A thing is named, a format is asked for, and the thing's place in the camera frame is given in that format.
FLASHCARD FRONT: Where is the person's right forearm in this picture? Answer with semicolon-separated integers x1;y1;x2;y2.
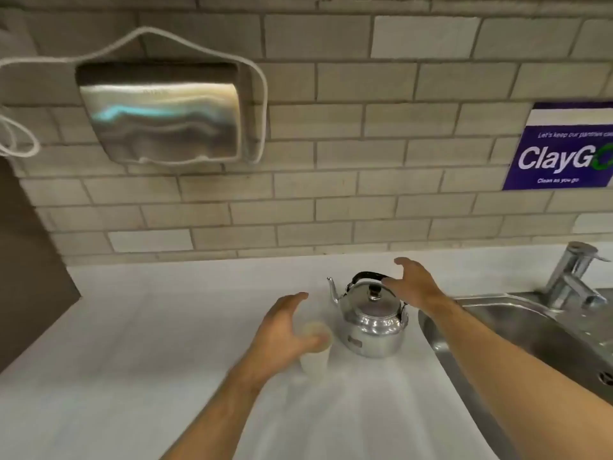
423;296;613;460

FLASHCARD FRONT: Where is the translucent white plastic cup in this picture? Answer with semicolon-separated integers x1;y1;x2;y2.
299;321;333;375

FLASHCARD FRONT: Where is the person's left hand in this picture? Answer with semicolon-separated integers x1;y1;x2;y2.
241;292;332;387

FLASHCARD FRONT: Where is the chrome sink faucet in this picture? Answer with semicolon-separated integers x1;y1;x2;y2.
541;241;613;310

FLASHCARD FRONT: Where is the person's right hand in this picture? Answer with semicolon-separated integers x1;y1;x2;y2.
381;257;449;317

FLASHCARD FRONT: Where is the dark cabinet side panel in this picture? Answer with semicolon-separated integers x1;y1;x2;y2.
0;157;82;374

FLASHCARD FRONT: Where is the white cable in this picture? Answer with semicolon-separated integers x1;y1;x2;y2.
0;26;268;165

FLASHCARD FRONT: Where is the steel paper towel dispenser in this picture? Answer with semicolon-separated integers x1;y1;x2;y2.
75;61;241;165

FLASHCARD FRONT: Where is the person's left forearm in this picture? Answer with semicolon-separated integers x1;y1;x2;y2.
160;361;270;460

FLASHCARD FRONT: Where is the purple wall sign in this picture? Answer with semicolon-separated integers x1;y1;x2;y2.
502;101;613;191

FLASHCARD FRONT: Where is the steel kettle with black handle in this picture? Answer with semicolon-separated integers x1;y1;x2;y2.
327;271;409;359

